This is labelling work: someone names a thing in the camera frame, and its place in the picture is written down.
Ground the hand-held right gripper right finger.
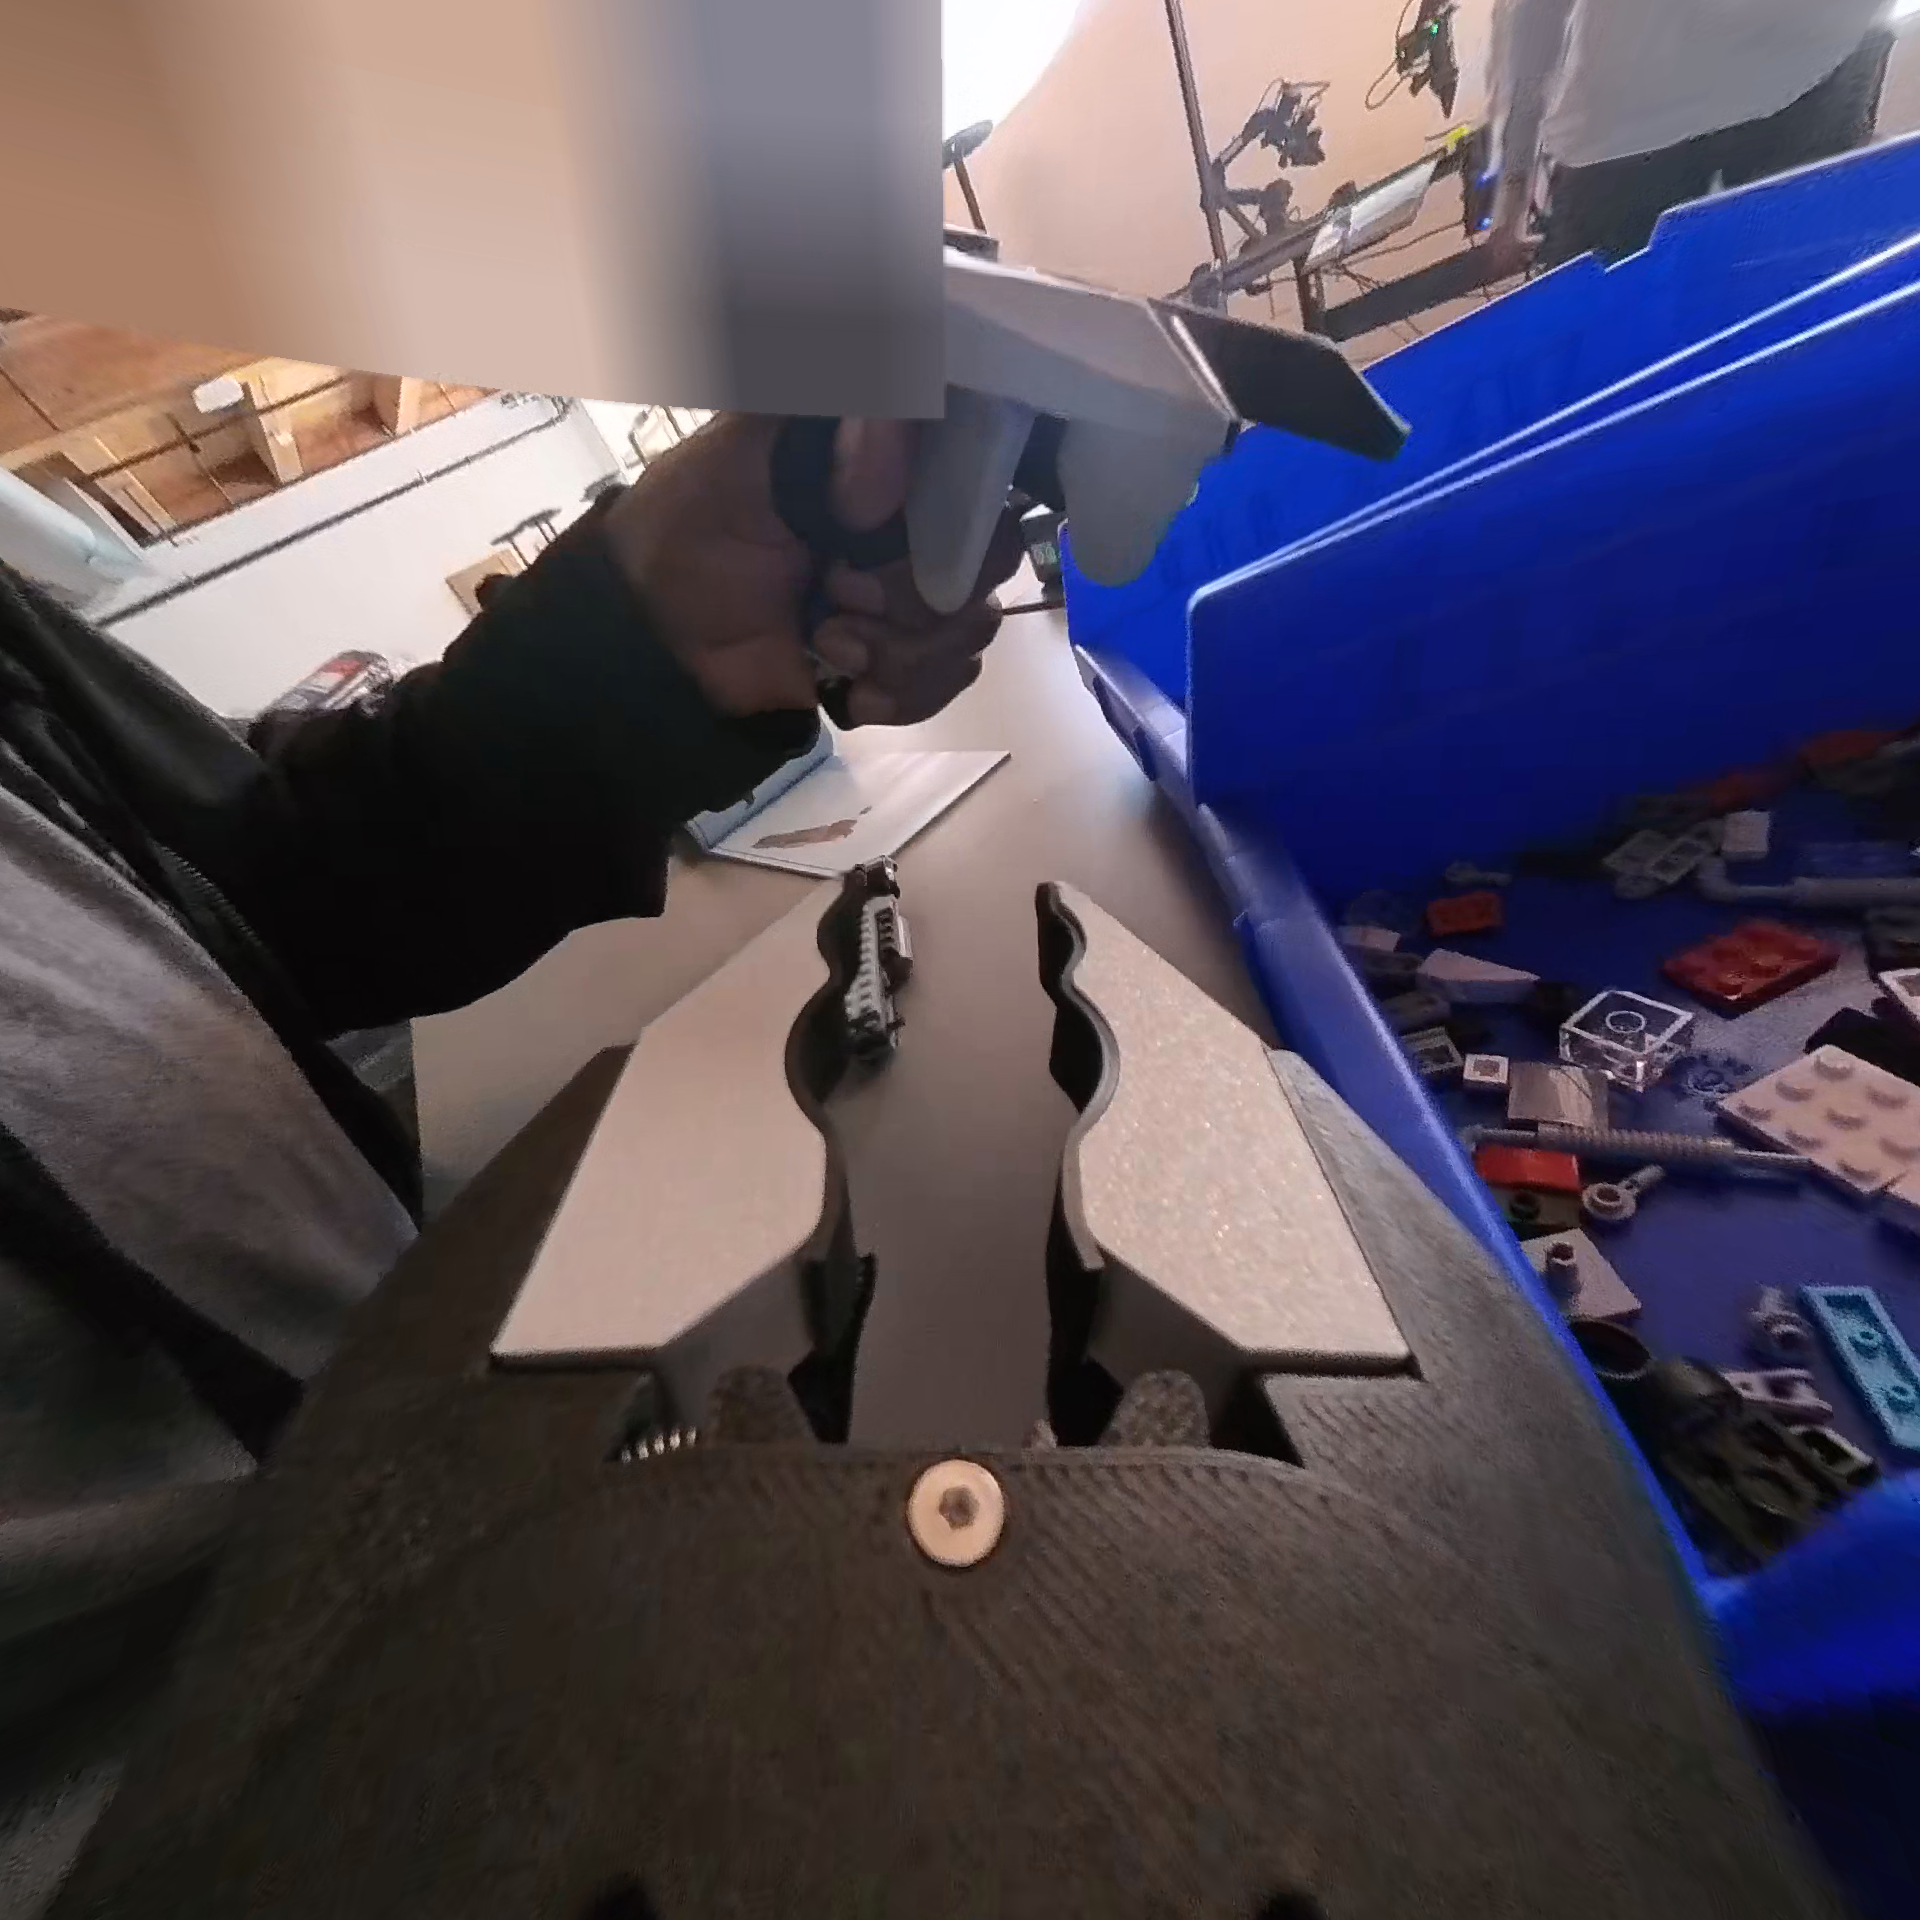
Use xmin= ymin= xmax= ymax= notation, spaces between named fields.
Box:
xmin=1036 ymin=881 xmax=1421 ymax=1421

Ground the pile of pale grey bricks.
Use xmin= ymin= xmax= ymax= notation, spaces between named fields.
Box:
xmin=1337 ymin=728 xmax=1920 ymax=1571

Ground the person's left hand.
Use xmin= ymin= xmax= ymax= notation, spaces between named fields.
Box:
xmin=607 ymin=412 xmax=1038 ymax=733

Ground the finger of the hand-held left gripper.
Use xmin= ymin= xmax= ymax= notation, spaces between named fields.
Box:
xmin=906 ymin=255 xmax=1240 ymax=622
xmin=1056 ymin=304 xmax=1414 ymax=590

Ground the blue plastic bin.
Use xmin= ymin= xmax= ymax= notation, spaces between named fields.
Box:
xmin=1185 ymin=224 xmax=1920 ymax=1920
xmin=1060 ymin=127 xmax=1920 ymax=782

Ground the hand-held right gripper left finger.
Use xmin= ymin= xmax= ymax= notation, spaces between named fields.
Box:
xmin=491 ymin=884 xmax=877 ymax=1429

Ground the light blue instruction booklet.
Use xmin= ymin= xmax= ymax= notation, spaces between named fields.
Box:
xmin=681 ymin=748 xmax=1008 ymax=878

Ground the grey desk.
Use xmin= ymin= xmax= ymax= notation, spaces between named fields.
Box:
xmin=408 ymin=601 xmax=1292 ymax=1451

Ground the grey black toy brick model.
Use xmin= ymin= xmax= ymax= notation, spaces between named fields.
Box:
xmin=817 ymin=855 xmax=919 ymax=1069

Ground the black tripod stand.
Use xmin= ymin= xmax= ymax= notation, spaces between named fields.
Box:
xmin=1163 ymin=0 xmax=1337 ymax=302

